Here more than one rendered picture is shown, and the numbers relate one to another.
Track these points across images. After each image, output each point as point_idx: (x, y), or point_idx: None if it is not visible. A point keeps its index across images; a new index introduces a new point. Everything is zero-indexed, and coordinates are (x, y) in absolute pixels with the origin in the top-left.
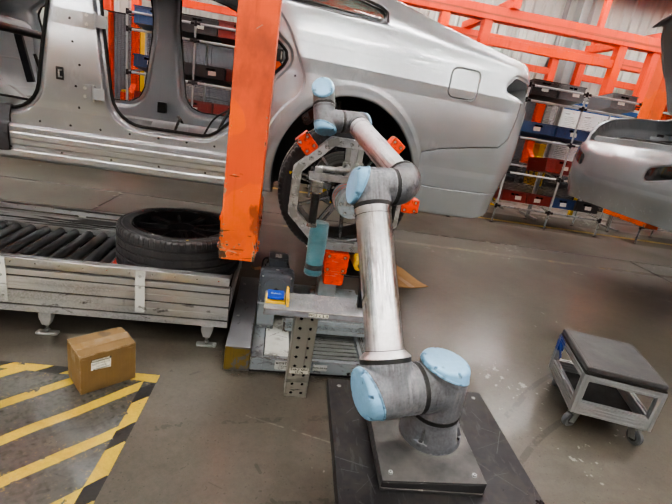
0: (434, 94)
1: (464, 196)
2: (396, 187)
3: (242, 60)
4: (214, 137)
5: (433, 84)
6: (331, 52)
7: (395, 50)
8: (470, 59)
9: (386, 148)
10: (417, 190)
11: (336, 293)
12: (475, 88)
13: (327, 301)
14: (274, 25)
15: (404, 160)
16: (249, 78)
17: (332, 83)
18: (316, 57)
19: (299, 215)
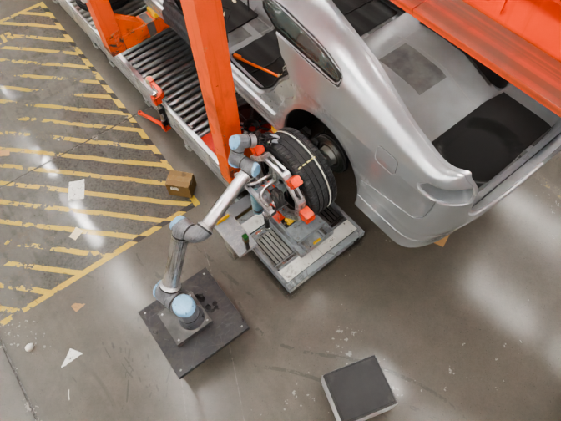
0: (366, 152)
1: (389, 227)
2: (182, 236)
3: (206, 105)
4: (262, 90)
5: (365, 145)
6: (305, 86)
7: (340, 108)
8: (391, 147)
9: (214, 208)
10: (196, 241)
11: None
12: (394, 168)
13: (239, 233)
14: (213, 100)
15: (201, 225)
16: (210, 114)
17: (235, 144)
18: (297, 83)
19: (257, 178)
